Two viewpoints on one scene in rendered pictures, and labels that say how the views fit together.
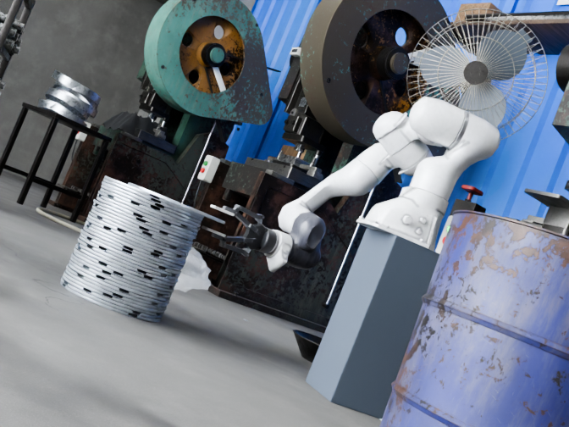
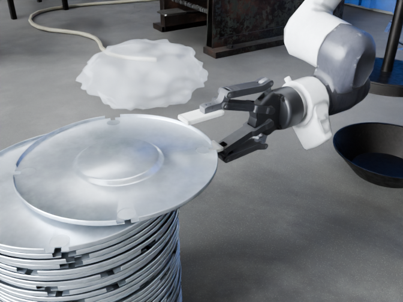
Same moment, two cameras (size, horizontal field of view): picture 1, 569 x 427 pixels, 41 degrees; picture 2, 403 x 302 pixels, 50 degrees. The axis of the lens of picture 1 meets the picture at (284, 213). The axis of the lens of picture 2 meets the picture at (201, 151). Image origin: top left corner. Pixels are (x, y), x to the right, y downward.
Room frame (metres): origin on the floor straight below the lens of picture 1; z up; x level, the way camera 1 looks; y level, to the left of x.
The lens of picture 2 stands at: (1.62, 0.15, 0.64)
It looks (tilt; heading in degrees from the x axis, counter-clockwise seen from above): 31 degrees down; 2
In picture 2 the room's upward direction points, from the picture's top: straight up
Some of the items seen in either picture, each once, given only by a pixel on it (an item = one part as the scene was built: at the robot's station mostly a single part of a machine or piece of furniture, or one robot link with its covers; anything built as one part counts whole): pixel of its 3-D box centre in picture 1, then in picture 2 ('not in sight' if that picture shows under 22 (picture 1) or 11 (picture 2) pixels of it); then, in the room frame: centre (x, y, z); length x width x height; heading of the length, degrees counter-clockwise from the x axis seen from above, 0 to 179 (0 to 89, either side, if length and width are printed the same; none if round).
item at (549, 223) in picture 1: (556, 223); not in sight; (2.44, -0.82, 0.72); 0.25 x 0.14 x 0.14; 126
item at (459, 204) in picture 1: (461, 226); not in sight; (2.66, -0.59, 0.62); 0.10 x 0.06 x 0.20; 36
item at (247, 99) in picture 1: (193, 131); not in sight; (5.56, 0.83, 0.87); 1.53 x 0.99 x 1.74; 129
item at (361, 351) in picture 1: (377, 321); not in sight; (2.05, -0.34, 0.23); 0.18 x 0.18 x 0.45; 20
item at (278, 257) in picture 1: (277, 252); (307, 114); (2.35, -0.02, 0.30); 0.13 x 0.05 x 0.12; 35
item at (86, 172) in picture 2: (176, 203); (119, 159); (2.15, 0.29, 0.32); 0.29 x 0.29 x 0.01
